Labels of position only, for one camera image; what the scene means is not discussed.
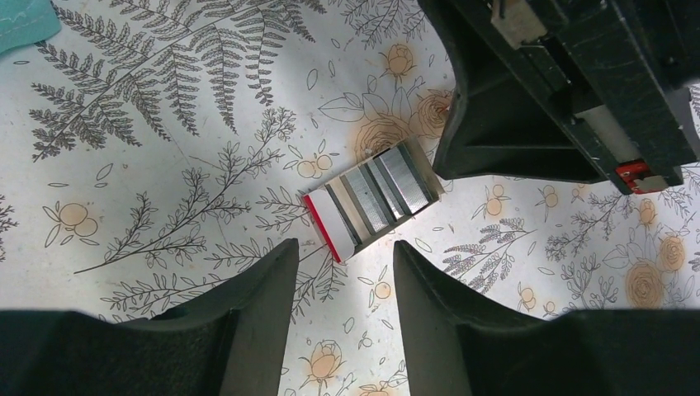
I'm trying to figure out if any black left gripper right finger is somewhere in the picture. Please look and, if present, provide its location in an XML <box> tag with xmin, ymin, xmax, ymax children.
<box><xmin>393</xmin><ymin>240</ymin><xmax>699</xmax><ymax>395</ymax></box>

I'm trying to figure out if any red staple box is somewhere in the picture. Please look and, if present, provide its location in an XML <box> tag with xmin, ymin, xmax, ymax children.
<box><xmin>302</xmin><ymin>137</ymin><xmax>444</xmax><ymax>263</ymax></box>

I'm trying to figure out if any teal t-shirt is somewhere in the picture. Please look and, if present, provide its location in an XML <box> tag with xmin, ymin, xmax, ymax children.
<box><xmin>1</xmin><ymin>0</ymin><xmax>61</xmax><ymax>54</ymax></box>

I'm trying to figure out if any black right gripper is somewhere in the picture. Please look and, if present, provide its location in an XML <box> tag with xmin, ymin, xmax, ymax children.
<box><xmin>419</xmin><ymin>1</ymin><xmax>699</xmax><ymax>194</ymax></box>

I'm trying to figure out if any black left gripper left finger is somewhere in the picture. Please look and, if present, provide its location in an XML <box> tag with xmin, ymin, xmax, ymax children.
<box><xmin>1</xmin><ymin>238</ymin><xmax>299</xmax><ymax>395</ymax></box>

